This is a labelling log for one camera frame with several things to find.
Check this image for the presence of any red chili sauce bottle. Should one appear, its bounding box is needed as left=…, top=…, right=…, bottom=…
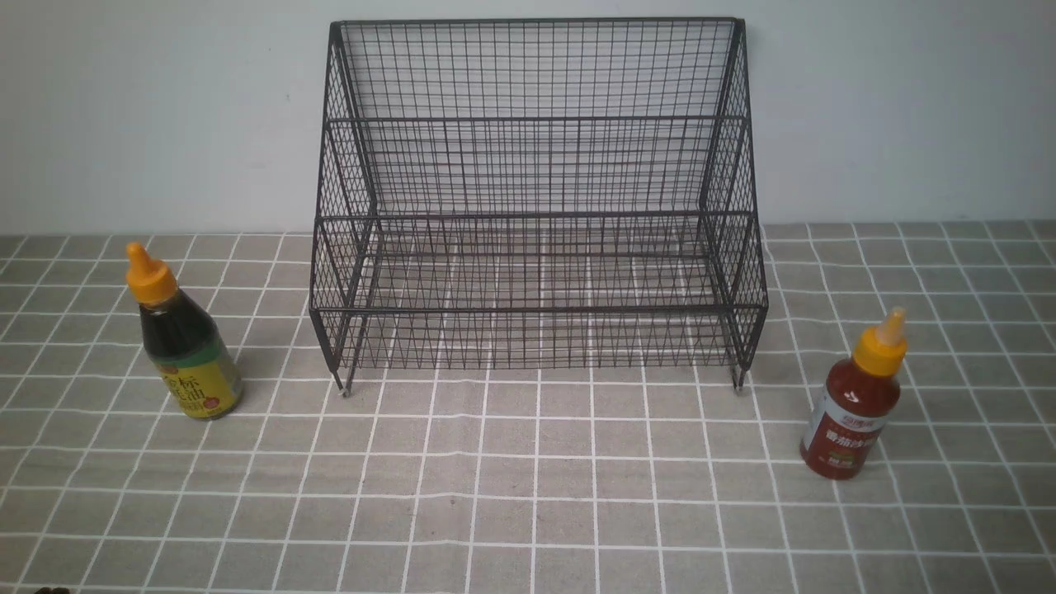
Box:
left=799, top=307, right=908, bottom=480

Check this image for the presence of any dark soy sauce bottle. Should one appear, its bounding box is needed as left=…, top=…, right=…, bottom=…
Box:
left=125, top=242, right=243, bottom=420

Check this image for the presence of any grey checkered tablecloth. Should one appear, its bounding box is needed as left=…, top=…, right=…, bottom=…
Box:
left=1, top=221, right=1055, bottom=593

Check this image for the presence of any black wire mesh shelf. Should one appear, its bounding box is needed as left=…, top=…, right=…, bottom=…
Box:
left=309, top=16, right=769, bottom=392

